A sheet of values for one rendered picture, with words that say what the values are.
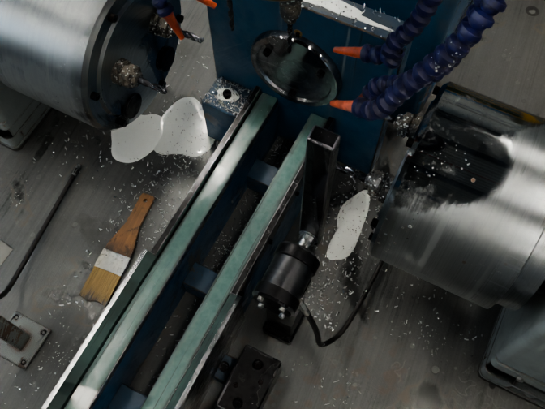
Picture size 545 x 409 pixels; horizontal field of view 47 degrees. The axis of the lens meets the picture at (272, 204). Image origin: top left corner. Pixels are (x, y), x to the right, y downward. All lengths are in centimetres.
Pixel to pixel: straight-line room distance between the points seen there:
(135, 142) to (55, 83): 29
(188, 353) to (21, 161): 51
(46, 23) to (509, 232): 63
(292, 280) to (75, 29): 42
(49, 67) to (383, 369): 65
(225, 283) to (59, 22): 42
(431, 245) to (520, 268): 10
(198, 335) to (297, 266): 19
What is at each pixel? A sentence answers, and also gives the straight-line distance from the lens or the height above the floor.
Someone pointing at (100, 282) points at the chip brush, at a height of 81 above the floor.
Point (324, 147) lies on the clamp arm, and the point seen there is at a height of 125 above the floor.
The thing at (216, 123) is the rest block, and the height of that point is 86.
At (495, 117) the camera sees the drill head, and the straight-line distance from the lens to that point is 78.
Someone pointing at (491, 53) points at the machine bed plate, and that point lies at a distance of 132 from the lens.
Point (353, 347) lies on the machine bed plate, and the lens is 101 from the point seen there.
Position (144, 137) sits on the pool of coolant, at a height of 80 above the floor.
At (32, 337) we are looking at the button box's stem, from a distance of 107.
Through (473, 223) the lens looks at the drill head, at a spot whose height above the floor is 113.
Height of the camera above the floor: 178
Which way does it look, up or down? 65 degrees down
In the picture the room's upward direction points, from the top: 1 degrees counter-clockwise
